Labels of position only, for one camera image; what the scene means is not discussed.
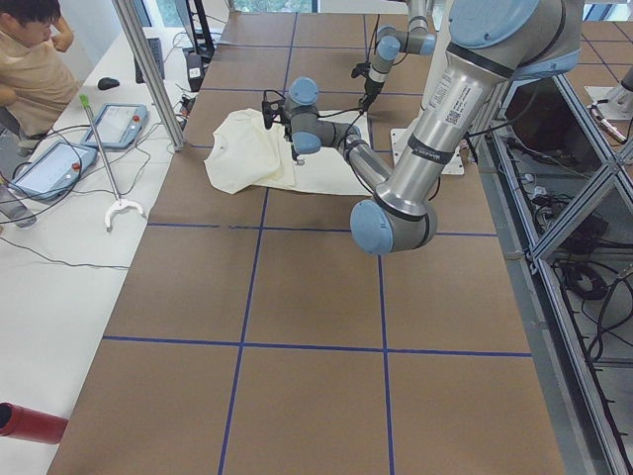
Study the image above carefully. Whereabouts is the far blue teach pendant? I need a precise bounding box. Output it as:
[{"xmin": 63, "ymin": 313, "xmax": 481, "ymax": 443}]
[{"xmin": 86, "ymin": 103, "xmax": 148, "ymax": 151}]

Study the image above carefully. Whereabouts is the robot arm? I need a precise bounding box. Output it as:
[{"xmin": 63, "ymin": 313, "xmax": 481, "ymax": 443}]
[
  {"xmin": 278, "ymin": 1, "xmax": 584, "ymax": 255},
  {"xmin": 351, "ymin": 0, "xmax": 436, "ymax": 112}
]

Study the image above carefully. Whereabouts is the black keyboard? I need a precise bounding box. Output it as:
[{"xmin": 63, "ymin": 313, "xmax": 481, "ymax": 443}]
[{"xmin": 134, "ymin": 38, "xmax": 165, "ymax": 84}]

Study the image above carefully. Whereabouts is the red cylinder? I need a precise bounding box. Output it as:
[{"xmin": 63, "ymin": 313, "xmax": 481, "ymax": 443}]
[{"xmin": 1, "ymin": 403, "xmax": 68, "ymax": 444}]

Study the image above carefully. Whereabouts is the aluminium frame post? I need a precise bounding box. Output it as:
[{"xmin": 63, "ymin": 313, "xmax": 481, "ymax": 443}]
[{"xmin": 112, "ymin": 0, "xmax": 185, "ymax": 151}]

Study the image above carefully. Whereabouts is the white reacher grabber stick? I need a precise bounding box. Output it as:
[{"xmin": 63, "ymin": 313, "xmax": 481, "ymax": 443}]
[{"xmin": 79, "ymin": 94, "xmax": 145, "ymax": 233}]

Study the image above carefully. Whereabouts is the seated person beige shirt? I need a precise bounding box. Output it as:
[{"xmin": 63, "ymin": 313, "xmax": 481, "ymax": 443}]
[{"xmin": 1, "ymin": 1, "xmax": 79, "ymax": 141}]

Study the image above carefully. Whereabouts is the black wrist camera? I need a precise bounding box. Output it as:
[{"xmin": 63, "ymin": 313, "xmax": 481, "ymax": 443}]
[
  {"xmin": 351, "ymin": 62, "xmax": 371, "ymax": 78},
  {"xmin": 261, "ymin": 89, "xmax": 286, "ymax": 130}
]

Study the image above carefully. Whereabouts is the black power adapter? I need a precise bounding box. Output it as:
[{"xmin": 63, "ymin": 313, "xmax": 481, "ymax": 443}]
[{"xmin": 185, "ymin": 52, "xmax": 205, "ymax": 92}]

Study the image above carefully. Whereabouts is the white mounting pillar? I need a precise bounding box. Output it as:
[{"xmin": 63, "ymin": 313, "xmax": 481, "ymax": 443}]
[{"xmin": 407, "ymin": 0, "xmax": 454, "ymax": 134}]

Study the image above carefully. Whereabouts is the white pillar base plate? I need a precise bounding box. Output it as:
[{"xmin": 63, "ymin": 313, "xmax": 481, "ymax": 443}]
[{"xmin": 390, "ymin": 129, "xmax": 465, "ymax": 176}]

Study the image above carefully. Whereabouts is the near blue teach pendant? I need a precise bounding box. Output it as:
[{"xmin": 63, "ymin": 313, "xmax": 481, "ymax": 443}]
[{"xmin": 9, "ymin": 141, "xmax": 97, "ymax": 202}]

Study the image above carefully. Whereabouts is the black computer mouse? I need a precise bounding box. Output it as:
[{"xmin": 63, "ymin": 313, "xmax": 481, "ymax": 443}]
[{"xmin": 97, "ymin": 77, "xmax": 120, "ymax": 91}]

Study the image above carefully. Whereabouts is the cream long-sleeve cat shirt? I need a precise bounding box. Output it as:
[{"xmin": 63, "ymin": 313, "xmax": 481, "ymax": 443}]
[{"xmin": 205, "ymin": 109, "xmax": 369, "ymax": 196}]

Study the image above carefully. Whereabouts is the blue teach pendant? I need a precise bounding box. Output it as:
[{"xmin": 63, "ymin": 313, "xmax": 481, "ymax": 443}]
[
  {"xmin": 86, "ymin": 103, "xmax": 148, "ymax": 151},
  {"xmin": 9, "ymin": 141, "xmax": 97, "ymax": 202}
]

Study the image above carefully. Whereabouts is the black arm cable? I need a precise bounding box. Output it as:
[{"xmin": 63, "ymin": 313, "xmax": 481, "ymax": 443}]
[{"xmin": 316, "ymin": 106, "xmax": 367, "ymax": 123}]

